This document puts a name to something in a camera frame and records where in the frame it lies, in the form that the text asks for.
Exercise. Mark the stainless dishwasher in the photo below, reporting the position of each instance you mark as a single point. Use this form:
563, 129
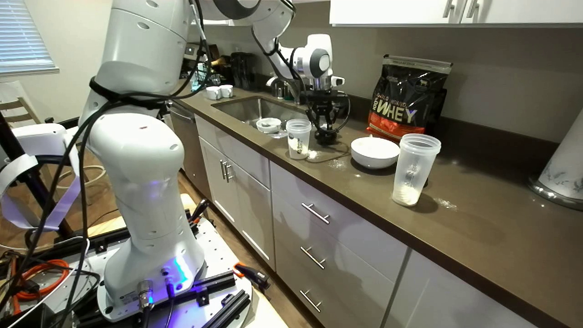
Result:
193, 152

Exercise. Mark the small white dish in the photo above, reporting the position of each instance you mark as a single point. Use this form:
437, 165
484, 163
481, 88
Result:
268, 127

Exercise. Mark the white upper cabinet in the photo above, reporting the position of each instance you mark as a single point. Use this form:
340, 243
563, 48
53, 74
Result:
515, 12

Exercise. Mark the white sink cabinet doors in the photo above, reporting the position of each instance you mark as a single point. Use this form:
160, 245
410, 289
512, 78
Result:
238, 194

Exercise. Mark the black whey protein bag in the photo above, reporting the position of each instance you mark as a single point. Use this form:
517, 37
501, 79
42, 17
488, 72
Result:
406, 103

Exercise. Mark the black tripod leg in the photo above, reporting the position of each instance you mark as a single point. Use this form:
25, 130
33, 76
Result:
42, 203

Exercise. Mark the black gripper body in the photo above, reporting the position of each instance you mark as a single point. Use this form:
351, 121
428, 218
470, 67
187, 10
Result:
328, 103

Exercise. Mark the wooden chair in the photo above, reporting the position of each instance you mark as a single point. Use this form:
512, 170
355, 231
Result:
18, 112

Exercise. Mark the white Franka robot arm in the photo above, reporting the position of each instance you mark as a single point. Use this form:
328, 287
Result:
145, 183

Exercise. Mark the stainless steel sink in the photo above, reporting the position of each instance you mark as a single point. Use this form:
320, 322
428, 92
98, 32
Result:
255, 110

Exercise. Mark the perforated metal robot table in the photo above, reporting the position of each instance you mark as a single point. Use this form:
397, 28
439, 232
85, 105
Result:
218, 243

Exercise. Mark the black metal rails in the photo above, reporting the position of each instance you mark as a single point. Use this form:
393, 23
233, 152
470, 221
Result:
224, 303

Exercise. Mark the white paper towel roll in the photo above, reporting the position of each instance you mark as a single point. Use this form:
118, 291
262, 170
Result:
566, 158

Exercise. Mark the white bowl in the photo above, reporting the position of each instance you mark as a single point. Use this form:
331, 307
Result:
373, 152

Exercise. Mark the silver paper towel holder base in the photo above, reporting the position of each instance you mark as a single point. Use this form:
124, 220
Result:
552, 194

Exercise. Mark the white drawer stack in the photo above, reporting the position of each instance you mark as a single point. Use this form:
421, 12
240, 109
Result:
339, 243

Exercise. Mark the tall clear shaker bottle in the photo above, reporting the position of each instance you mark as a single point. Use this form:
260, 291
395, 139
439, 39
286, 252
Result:
411, 176

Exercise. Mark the black coffee maker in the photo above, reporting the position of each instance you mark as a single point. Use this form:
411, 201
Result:
246, 70

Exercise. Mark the silver sink faucet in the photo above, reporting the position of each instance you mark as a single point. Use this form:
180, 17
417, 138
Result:
280, 88

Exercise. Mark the small white cup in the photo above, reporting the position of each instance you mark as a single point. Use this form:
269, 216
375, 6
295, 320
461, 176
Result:
211, 92
224, 92

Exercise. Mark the orange black clamp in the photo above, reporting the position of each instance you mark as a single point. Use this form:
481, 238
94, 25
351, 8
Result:
251, 274
196, 212

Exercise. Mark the short clear shaker bottle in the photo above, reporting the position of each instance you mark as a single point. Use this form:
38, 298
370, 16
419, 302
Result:
297, 143

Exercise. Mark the white curved band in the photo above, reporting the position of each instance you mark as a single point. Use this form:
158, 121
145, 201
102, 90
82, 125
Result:
36, 143

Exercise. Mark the blue soap bottle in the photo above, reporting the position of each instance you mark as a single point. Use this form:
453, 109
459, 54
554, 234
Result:
202, 74

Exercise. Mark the white window blinds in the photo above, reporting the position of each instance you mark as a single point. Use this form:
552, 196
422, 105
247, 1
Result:
23, 37

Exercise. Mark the white plain lower cabinet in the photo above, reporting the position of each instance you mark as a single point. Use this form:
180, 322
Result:
448, 298

